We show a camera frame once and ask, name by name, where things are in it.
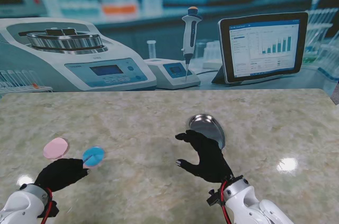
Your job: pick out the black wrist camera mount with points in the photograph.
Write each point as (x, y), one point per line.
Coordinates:
(214, 198)
(53, 209)

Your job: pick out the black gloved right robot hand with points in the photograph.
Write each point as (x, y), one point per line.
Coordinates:
(208, 159)

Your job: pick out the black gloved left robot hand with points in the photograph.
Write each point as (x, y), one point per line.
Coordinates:
(62, 173)

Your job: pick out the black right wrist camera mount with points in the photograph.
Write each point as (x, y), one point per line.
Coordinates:
(214, 198)

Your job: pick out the pink culture dish lid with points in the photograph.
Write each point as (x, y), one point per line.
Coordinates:
(55, 148)

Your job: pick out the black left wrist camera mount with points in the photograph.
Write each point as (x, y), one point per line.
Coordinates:
(53, 209)

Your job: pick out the kidney-shaped steel tray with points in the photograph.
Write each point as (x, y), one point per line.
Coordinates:
(209, 127)

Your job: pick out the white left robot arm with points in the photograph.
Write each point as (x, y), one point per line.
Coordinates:
(25, 202)

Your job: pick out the printed laboratory backdrop banner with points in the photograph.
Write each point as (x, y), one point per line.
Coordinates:
(169, 22)

